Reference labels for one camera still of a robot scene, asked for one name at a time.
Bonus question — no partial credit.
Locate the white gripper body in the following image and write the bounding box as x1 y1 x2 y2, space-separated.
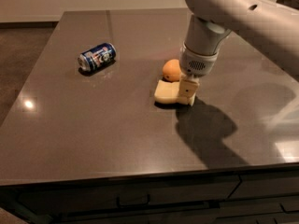
179 43 219 77

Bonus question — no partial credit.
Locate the dark cabinet drawer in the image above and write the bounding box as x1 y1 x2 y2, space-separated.
230 171 299 199
18 176 239 215

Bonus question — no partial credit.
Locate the black drawer handle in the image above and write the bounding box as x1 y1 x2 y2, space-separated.
116 194 150 208

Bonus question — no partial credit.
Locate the blue soda can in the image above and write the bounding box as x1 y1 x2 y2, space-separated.
78 43 116 72

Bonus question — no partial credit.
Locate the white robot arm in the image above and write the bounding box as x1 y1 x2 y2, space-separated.
179 0 299 83

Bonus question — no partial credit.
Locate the orange fruit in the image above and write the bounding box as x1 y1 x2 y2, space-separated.
163 59 181 82

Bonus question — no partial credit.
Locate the yellow wavy sponge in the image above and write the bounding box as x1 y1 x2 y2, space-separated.
154 80 179 105

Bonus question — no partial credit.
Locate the dark right cabinet drawer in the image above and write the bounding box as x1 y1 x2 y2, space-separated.
230 171 299 199

